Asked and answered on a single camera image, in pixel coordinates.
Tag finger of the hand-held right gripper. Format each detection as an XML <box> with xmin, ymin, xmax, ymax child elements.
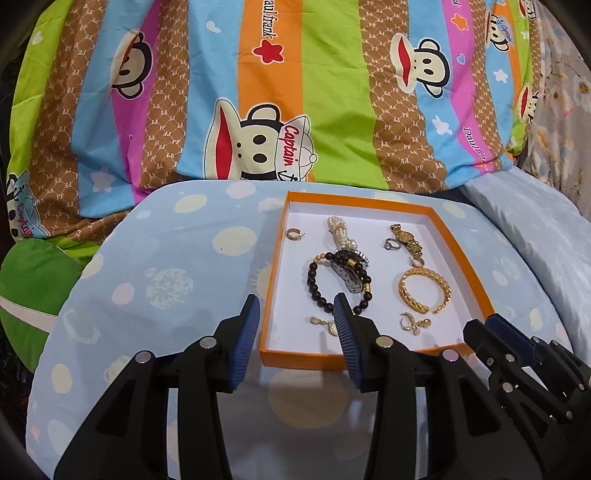
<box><xmin>463</xmin><ymin>319</ymin><xmax>583</xmax><ymax>425</ymax></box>
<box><xmin>486</xmin><ymin>314</ymin><xmax>591</xmax><ymax>393</ymax></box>

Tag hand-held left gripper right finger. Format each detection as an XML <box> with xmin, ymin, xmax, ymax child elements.
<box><xmin>333</xmin><ymin>292</ymin><xmax>543</xmax><ymax>480</ymax></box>

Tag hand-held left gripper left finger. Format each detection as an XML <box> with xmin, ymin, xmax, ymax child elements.
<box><xmin>53</xmin><ymin>294</ymin><xmax>262</xmax><ymax>480</ymax></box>

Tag gold ornate earring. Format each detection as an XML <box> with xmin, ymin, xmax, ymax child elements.
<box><xmin>310</xmin><ymin>316</ymin><xmax>339</xmax><ymax>337</ymax></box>

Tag orange cardboard box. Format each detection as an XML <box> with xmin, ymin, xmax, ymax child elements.
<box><xmin>259</xmin><ymin>191</ymin><xmax>497</xmax><ymax>370</ymax></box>

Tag gold dangling earring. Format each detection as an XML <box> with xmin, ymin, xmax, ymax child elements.
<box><xmin>399</xmin><ymin>312</ymin><xmax>432</xmax><ymax>335</ymax></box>

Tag silver wristwatch green dial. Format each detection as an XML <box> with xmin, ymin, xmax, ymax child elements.
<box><xmin>332</xmin><ymin>251</ymin><xmax>370</xmax><ymax>294</ymax></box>

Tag dark bead bracelet gold beads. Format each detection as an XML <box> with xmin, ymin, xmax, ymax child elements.
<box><xmin>307</xmin><ymin>251</ymin><xmax>372</xmax><ymax>317</ymax></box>

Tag gold chain bangle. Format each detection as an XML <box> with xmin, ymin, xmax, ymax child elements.
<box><xmin>398</xmin><ymin>268</ymin><xmax>451</xmax><ymax>315</ymax></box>

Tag pale blue quilt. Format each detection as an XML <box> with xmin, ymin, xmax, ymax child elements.
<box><xmin>462</xmin><ymin>166</ymin><xmax>591</xmax><ymax>352</ymax></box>

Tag small gold wristwatch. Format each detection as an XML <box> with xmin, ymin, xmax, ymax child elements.
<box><xmin>388</xmin><ymin>224</ymin><xmax>423</xmax><ymax>259</ymax></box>

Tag grey floral bedsheet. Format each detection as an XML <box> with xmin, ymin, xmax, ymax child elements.
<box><xmin>515</xmin><ymin>18</ymin><xmax>591</xmax><ymax>208</ymax></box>

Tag green pillow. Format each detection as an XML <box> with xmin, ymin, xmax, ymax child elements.
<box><xmin>0</xmin><ymin>240</ymin><xmax>100</xmax><ymax>374</ymax></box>

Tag striped cartoon monkey blanket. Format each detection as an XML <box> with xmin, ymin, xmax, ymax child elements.
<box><xmin>7</xmin><ymin>0</ymin><xmax>541</xmax><ymax>217</ymax></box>

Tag pearl bracelet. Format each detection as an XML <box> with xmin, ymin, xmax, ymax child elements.
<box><xmin>327</xmin><ymin>216</ymin><xmax>358</xmax><ymax>254</ymax></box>

